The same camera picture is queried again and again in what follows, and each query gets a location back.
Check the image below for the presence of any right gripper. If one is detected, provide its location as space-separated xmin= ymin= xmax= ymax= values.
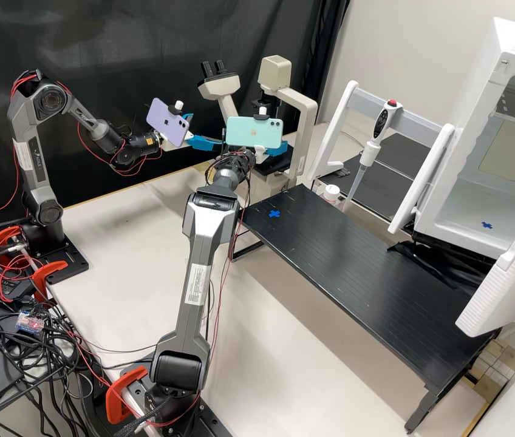
xmin=221 ymin=128 xmax=289 ymax=165

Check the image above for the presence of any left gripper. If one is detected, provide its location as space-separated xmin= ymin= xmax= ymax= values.
xmin=180 ymin=113 xmax=222 ymax=152

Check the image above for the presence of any cream microscope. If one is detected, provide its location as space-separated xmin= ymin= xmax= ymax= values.
xmin=197 ymin=54 xmax=319 ymax=193

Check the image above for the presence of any white-capped bottle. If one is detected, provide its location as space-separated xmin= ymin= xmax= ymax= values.
xmin=322 ymin=183 xmax=343 ymax=205

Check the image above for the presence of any pipette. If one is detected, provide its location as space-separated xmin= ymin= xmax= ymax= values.
xmin=341 ymin=97 xmax=404 ymax=211

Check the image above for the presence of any large black platform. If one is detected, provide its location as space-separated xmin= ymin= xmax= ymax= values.
xmin=232 ymin=183 xmax=500 ymax=434

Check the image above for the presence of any white pipette stand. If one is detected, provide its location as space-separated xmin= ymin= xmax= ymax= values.
xmin=310 ymin=80 xmax=457 ymax=235

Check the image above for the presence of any red clamp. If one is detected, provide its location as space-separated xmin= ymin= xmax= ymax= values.
xmin=29 ymin=260 xmax=70 ymax=302
xmin=0 ymin=226 xmax=29 ymax=250
xmin=104 ymin=365 xmax=150 ymax=425

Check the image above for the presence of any white incubator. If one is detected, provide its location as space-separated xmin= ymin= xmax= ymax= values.
xmin=414 ymin=16 xmax=515 ymax=261

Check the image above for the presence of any small circuit board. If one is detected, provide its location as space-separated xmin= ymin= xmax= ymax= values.
xmin=14 ymin=311 xmax=45 ymax=334

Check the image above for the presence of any incubator door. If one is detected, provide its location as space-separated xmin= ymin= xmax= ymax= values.
xmin=455 ymin=185 xmax=515 ymax=338

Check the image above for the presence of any right wrist camera phone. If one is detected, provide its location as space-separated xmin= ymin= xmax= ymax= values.
xmin=224 ymin=107 xmax=284 ymax=150

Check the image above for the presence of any wrist camera phone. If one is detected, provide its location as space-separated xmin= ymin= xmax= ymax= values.
xmin=145 ymin=97 xmax=194 ymax=149
xmin=224 ymin=107 xmax=284 ymax=150

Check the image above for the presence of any left wrist camera phone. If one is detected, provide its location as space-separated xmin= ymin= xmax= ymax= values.
xmin=145 ymin=97 xmax=194 ymax=149

